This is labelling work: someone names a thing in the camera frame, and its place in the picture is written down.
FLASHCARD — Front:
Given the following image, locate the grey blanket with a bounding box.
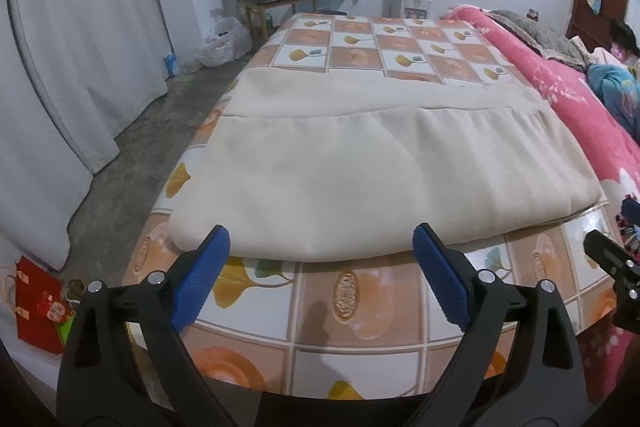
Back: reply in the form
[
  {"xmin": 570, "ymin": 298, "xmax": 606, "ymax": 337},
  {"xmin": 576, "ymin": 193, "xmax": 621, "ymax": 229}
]
[{"xmin": 487, "ymin": 9, "xmax": 598, "ymax": 70}]

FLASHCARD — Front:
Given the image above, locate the pink floral blanket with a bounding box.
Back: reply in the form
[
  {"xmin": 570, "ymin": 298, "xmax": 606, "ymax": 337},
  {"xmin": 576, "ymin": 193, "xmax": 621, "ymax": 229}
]
[{"xmin": 440, "ymin": 4, "xmax": 640, "ymax": 403}]

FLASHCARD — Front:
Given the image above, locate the white curtain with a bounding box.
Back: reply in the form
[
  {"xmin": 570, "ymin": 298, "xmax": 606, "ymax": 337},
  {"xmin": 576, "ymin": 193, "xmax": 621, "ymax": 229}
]
[{"xmin": 0, "ymin": 0, "xmax": 173, "ymax": 273}]

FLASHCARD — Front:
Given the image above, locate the bed with patterned sheet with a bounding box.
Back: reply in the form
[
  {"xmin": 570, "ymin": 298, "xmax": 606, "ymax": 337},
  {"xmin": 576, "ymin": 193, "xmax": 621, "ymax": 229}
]
[{"xmin": 120, "ymin": 12, "xmax": 631, "ymax": 403}]

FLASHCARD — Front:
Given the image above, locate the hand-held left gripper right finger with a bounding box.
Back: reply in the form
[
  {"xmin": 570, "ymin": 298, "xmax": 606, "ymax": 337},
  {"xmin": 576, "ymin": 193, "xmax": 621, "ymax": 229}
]
[{"xmin": 410, "ymin": 223, "xmax": 588, "ymax": 427}]

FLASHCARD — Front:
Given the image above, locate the red gift bag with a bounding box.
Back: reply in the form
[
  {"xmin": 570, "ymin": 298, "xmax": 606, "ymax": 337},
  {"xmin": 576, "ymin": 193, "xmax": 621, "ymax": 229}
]
[{"xmin": 14, "ymin": 256, "xmax": 68, "ymax": 355}]

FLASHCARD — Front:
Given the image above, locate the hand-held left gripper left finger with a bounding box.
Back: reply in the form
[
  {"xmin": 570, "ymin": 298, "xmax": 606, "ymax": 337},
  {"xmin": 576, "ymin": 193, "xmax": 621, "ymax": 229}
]
[{"xmin": 56, "ymin": 225, "xmax": 236, "ymax": 427}]

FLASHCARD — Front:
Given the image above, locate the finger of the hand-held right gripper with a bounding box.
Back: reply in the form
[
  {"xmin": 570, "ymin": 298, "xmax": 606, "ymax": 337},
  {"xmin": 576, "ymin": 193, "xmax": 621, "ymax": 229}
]
[{"xmin": 582, "ymin": 229, "xmax": 640, "ymax": 333}]

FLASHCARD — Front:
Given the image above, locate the beige zip jacket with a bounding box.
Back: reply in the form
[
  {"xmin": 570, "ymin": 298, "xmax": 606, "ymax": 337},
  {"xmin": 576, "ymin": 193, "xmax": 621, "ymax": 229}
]
[{"xmin": 167, "ymin": 67, "xmax": 608, "ymax": 264}]

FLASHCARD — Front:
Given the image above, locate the white plastic bag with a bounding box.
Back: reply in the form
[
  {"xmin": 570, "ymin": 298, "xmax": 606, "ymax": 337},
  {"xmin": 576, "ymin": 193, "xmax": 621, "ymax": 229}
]
[{"xmin": 194, "ymin": 17, "xmax": 253, "ymax": 68}]

